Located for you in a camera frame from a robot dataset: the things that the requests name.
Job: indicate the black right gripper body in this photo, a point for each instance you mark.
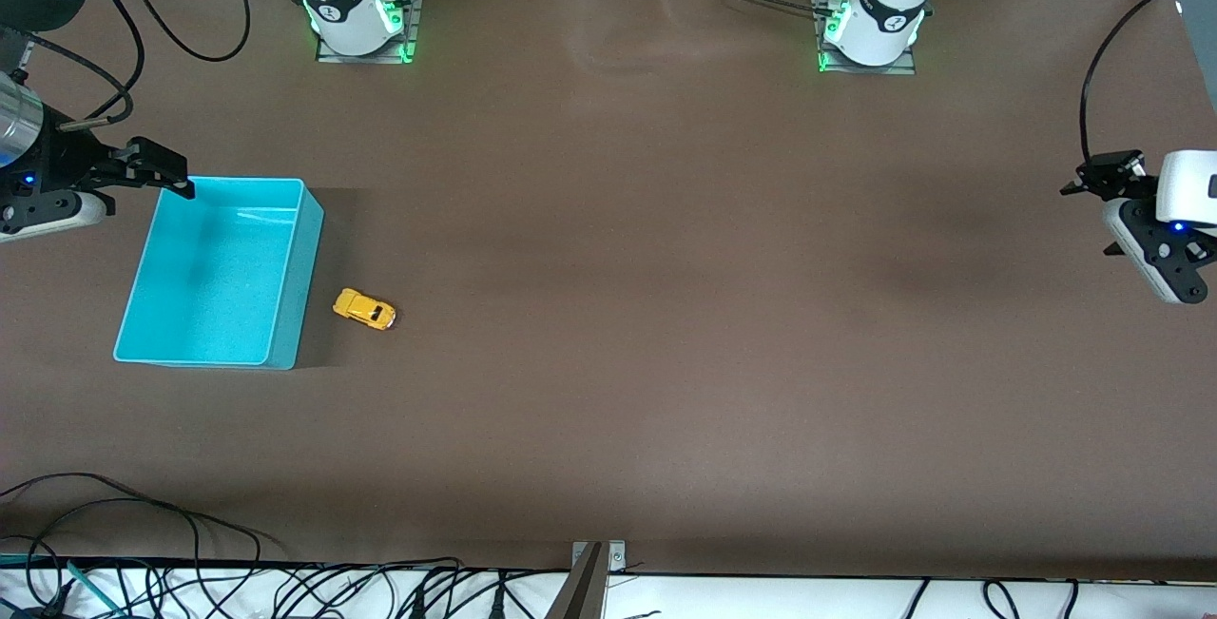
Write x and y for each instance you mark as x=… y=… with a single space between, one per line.
x=65 y=165

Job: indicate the yellow beetle toy car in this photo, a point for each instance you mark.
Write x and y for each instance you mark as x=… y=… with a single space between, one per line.
x=364 y=309

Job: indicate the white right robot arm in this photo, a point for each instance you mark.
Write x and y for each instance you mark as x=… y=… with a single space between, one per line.
x=347 y=1

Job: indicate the turquoise plastic bin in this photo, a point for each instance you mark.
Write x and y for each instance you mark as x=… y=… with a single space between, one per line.
x=209 y=277

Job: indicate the teal tool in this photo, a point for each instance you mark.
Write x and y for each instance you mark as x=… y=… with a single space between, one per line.
x=90 y=584

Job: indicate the black plug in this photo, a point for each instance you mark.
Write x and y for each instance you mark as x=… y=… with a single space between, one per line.
x=496 y=600
x=416 y=603

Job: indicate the white ledge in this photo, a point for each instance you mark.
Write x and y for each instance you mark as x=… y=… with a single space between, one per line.
x=761 y=600

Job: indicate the grey metal bar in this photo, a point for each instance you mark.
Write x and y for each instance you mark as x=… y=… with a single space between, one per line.
x=580 y=590

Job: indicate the aluminium frame rail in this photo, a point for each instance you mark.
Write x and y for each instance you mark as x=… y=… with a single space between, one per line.
x=26 y=53

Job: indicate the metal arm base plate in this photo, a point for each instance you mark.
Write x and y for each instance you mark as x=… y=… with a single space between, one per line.
x=412 y=25
x=870 y=69

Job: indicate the small metal bracket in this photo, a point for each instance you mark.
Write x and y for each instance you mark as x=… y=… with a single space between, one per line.
x=616 y=557

